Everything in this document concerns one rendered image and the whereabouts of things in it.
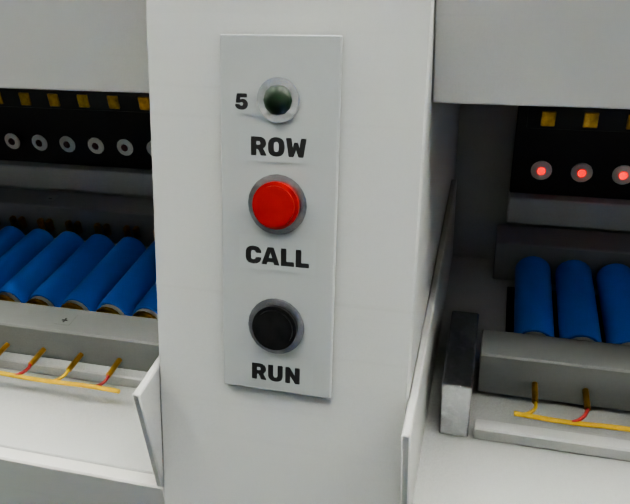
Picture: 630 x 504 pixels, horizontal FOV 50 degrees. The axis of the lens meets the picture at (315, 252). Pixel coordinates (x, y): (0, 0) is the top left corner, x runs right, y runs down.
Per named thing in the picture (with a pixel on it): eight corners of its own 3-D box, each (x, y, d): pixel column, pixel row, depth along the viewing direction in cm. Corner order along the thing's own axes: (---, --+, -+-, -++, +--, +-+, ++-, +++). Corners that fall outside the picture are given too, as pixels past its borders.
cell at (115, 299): (181, 266, 40) (129, 335, 35) (153, 263, 41) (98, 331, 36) (176, 240, 39) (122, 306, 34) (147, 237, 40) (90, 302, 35)
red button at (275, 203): (296, 232, 22) (297, 183, 22) (250, 228, 23) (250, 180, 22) (305, 226, 23) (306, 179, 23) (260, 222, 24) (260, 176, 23)
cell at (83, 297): (149, 263, 41) (94, 330, 36) (122, 260, 41) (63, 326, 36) (144, 237, 40) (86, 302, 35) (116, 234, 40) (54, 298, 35)
